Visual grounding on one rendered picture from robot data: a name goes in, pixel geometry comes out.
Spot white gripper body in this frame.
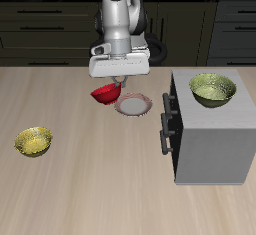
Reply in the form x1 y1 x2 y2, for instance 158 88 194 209
88 49 151 79

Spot red bowl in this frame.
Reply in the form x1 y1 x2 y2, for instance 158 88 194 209
90 82 122 106

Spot white plate with pink rim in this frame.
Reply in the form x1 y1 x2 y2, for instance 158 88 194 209
114 92 154 118

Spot green bowl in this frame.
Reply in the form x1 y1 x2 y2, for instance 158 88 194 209
188 72 238 109

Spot yellow bowl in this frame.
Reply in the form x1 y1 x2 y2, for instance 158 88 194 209
13 126 54 158

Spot white cabinet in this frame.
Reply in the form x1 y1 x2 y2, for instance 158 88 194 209
169 68 256 186

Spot grey kitchen drawer unit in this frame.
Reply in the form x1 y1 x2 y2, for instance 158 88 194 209
205 0 256 68

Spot dark kitchen cupboards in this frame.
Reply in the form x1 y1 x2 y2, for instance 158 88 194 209
0 0 221 68

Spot black drawer handle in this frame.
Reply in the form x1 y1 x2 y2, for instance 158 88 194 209
162 92 179 119
159 130 175 156
160 112 177 137

